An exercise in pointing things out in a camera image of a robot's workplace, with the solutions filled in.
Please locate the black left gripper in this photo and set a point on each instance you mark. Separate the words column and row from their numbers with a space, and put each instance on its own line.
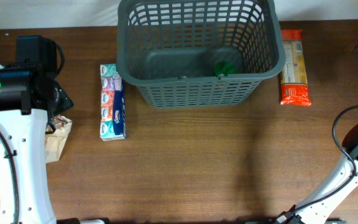
column 67, row 103

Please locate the Kleenex tissue multipack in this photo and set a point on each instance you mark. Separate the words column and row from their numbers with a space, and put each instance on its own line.
column 113, row 107

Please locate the green lid jar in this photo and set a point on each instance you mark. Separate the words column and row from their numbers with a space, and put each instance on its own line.
column 224, row 68

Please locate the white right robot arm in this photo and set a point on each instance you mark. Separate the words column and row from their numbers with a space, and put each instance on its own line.
column 332, row 191

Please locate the beige snack bag left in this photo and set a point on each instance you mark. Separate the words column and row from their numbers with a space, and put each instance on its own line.
column 56, row 135

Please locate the red orange pasta packet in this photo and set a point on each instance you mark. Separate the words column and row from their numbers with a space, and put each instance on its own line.
column 293, row 78

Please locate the grey plastic mesh basket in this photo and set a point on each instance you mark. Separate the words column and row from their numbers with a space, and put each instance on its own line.
column 168, row 49

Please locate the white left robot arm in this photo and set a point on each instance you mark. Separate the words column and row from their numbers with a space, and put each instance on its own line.
column 24, row 196

